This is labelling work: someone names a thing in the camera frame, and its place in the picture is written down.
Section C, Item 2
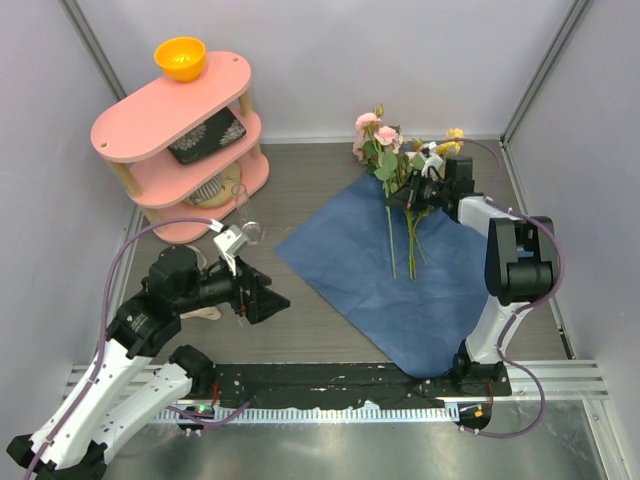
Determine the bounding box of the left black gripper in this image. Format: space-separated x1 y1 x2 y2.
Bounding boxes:
177 249 291 322

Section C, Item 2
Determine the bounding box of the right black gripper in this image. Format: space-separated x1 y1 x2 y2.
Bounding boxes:
383 169 449 212

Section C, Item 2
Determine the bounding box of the beige printed ribbon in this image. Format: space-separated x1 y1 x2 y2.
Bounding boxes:
180 245 221 321

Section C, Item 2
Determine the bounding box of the flower bouquet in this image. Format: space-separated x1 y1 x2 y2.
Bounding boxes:
352 104 464 281

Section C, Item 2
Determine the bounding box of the blue wrapping paper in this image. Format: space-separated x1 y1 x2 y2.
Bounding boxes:
275 174 488 378

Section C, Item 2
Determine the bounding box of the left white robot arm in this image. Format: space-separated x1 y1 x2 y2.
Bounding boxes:
7 246 291 479

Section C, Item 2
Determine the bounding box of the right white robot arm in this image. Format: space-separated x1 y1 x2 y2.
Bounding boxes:
386 155 560 397

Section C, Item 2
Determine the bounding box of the clear glass vase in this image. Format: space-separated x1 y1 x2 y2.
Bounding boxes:
232 183 264 245

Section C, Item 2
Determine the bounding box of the pink three-tier shelf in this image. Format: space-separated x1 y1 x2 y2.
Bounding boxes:
91 51 269 244

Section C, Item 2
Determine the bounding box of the orange plastic bowl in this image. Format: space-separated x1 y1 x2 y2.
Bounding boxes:
154 36 207 83

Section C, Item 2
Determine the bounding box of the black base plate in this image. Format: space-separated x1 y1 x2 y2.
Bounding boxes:
186 363 512 410

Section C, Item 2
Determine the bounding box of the slotted cable duct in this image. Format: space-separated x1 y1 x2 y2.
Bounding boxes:
154 404 460 424

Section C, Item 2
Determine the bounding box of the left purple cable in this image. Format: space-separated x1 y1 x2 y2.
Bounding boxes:
24 216 251 476

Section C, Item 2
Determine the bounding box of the purple cable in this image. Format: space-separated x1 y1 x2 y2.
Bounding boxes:
24 216 251 476
457 138 567 440

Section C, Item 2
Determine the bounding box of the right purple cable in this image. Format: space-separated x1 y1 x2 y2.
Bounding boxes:
457 138 567 440

